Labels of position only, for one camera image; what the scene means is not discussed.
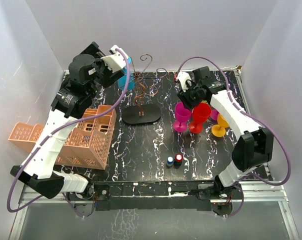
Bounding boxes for blue plastic wine glass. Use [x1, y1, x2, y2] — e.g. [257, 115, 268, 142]
[117, 67, 135, 91]

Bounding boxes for magenta plastic wine glass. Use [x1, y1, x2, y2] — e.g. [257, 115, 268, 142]
[173, 102, 192, 133]

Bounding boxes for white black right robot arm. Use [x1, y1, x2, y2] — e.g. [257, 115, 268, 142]
[175, 72, 274, 199]

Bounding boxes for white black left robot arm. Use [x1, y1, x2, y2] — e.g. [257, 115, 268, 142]
[10, 42, 129, 200]

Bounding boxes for red plastic wine glass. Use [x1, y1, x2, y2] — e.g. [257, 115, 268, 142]
[188, 102, 212, 134]

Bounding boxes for orange plastic wine glass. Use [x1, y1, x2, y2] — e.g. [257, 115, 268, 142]
[211, 114, 229, 138]

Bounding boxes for metal wine glass rack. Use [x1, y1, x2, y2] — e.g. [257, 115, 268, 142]
[117, 53, 168, 126]

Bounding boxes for red capped small bottle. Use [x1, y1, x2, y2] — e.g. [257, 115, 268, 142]
[173, 154, 184, 168]

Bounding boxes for blue capped small bottle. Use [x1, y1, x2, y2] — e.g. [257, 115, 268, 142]
[166, 156, 174, 168]

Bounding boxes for peach plastic basket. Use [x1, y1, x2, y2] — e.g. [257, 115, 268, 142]
[8, 109, 117, 170]

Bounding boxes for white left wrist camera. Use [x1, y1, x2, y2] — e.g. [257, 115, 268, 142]
[101, 44, 129, 73]

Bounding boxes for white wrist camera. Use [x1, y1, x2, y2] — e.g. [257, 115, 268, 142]
[174, 71, 196, 92]
[101, 44, 129, 73]

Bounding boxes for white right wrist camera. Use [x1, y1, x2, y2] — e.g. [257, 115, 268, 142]
[174, 71, 196, 92]

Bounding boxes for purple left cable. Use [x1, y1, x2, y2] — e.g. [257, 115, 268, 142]
[6, 48, 130, 219]

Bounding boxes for purple cable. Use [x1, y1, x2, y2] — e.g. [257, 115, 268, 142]
[6, 48, 130, 219]
[175, 56, 291, 218]

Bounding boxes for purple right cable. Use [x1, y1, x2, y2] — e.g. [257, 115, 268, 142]
[175, 56, 291, 218]

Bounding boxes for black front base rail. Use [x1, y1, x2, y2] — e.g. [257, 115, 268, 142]
[65, 180, 244, 216]

